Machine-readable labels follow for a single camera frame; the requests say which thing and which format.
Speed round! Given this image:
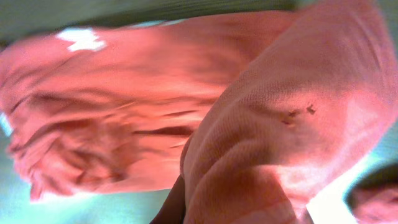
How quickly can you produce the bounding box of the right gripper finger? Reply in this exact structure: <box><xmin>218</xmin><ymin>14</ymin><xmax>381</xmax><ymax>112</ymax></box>
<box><xmin>150</xmin><ymin>175</ymin><xmax>186</xmax><ymax>224</ymax></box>

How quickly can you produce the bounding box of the orange t-shirt white print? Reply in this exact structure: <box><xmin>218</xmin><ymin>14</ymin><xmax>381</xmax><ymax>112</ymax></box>
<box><xmin>1</xmin><ymin>0</ymin><xmax>397</xmax><ymax>223</ymax></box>

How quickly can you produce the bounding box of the red patterned shirt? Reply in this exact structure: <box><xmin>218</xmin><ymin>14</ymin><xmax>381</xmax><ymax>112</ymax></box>
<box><xmin>351</xmin><ymin>184</ymin><xmax>397</xmax><ymax>224</ymax></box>

